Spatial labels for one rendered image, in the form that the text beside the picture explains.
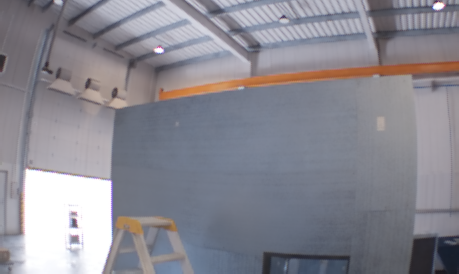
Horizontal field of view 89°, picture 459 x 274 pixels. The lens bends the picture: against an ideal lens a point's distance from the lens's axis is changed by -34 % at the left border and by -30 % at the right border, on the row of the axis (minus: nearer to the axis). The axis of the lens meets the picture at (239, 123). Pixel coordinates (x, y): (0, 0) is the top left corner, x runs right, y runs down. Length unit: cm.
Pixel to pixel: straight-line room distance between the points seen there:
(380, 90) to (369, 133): 27
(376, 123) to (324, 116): 35
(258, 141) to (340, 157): 56
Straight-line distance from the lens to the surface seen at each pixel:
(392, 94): 191
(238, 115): 217
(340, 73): 1068
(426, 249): 655
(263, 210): 203
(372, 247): 188
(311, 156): 193
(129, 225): 174
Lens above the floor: 255
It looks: 11 degrees up
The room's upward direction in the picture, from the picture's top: 2 degrees clockwise
